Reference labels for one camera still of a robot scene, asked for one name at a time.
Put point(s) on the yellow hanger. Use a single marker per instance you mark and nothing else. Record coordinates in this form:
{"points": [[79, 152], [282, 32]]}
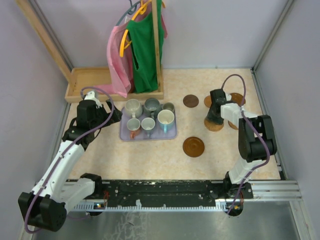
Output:
{"points": [[143, 10]]}

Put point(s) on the dark walnut coaster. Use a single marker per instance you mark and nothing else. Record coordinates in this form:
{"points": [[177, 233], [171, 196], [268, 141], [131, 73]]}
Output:
{"points": [[190, 100]]}

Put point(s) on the orange printed mug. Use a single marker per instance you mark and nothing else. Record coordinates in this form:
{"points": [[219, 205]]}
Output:
{"points": [[134, 127]]}

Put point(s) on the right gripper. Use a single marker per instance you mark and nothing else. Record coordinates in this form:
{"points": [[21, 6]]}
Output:
{"points": [[210, 118]]}

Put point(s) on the lavender plastic tray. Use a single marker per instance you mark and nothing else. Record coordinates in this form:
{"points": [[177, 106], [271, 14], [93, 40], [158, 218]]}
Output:
{"points": [[157, 132]]}

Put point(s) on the light blue mug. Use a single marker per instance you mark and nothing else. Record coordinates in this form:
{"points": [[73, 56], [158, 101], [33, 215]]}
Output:
{"points": [[166, 119]]}

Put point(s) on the leaning wooden beam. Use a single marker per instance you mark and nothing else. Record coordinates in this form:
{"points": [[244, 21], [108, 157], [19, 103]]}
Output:
{"points": [[46, 39]]}

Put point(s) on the green tank top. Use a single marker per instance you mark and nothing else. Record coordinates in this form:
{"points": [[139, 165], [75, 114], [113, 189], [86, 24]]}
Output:
{"points": [[143, 54]]}

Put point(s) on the woven rattan coaster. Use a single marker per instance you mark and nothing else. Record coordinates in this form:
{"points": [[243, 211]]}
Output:
{"points": [[211, 126]]}

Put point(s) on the wooden rack post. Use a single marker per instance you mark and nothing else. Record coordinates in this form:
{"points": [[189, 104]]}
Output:
{"points": [[156, 42]]}

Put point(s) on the light bamboo coaster right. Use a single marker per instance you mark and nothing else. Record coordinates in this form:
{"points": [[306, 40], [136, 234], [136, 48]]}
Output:
{"points": [[232, 125]]}

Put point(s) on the dark green speckled mug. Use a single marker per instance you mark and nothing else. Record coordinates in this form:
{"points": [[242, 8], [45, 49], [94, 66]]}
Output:
{"points": [[152, 107]]}

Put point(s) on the brown grooved coaster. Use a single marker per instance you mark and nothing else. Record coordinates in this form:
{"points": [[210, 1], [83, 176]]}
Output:
{"points": [[193, 147], [238, 99]]}

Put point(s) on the light wood coaster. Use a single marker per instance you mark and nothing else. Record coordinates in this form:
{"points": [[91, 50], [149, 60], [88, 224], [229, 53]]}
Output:
{"points": [[207, 101]]}

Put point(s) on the grey blue hanger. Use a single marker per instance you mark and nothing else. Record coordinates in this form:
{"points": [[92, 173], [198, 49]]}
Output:
{"points": [[128, 13]]}

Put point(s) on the wooden rack base tray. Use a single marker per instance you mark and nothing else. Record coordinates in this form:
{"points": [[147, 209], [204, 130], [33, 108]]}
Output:
{"points": [[93, 76]]}

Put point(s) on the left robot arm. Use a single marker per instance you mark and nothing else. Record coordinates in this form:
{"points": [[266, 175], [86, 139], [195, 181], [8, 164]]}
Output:
{"points": [[46, 206]]}

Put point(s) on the pink shirt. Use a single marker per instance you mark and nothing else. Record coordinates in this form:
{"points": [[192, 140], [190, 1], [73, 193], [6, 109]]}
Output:
{"points": [[121, 68]]}

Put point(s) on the grey blue printed mug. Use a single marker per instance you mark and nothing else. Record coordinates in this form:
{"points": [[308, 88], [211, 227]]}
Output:
{"points": [[148, 124]]}

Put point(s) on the aluminium frame rail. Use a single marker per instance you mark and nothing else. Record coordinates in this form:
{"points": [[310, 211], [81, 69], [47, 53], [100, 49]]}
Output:
{"points": [[263, 191]]}

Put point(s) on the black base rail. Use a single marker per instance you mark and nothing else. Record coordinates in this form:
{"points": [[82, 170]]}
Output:
{"points": [[168, 193]]}

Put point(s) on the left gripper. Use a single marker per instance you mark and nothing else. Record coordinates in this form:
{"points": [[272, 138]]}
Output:
{"points": [[115, 117]]}

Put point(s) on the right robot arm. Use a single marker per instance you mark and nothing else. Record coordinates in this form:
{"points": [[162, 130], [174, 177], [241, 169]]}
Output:
{"points": [[256, 138]]}

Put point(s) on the white speckled mug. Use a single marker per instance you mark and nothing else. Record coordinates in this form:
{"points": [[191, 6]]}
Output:
{"points": [[133, 108]]}

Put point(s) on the small olive green cup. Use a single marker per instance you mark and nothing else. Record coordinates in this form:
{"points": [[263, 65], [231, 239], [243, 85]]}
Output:
{"points": [[168, 106]]}

